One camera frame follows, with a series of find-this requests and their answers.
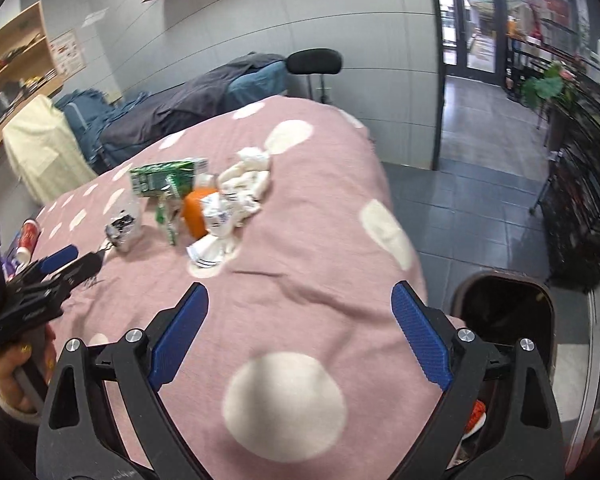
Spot black metal drawer rack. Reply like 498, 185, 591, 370
529, 49, 600, 294

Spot glass double door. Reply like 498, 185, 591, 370
438, 0, 503, 84

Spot pink polka dot blanket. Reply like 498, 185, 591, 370
54, 96, 440, 479

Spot dark brown trash bin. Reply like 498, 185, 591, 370
451, 271, 556, 466

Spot wooden cabinet shelf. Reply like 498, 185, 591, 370
0, 1, 64, 146

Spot white tissue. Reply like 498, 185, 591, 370
187, 146, 272, 270

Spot black round stool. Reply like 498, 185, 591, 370
285, 48, 343, 104

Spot green silver snack wrapper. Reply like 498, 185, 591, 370
156, 174, 182, 246

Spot person left hand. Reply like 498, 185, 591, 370
0, 324, 57, 419

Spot grey blue massage bed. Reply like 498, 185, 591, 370
55, 53, 287, 174

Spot green milk carton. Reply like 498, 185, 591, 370
130, 157, 209, 197

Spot green potted plant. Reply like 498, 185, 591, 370
521, 62, 576, 110

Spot cream cloth cover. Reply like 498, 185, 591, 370
2, 94, 97, 205

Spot clear plastic bag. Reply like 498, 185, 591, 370
105, 193, 143, 254

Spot wall poster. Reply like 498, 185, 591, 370
50, 29, 86, 79

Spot orange peel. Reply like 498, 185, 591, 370
182, 188, 216, 240

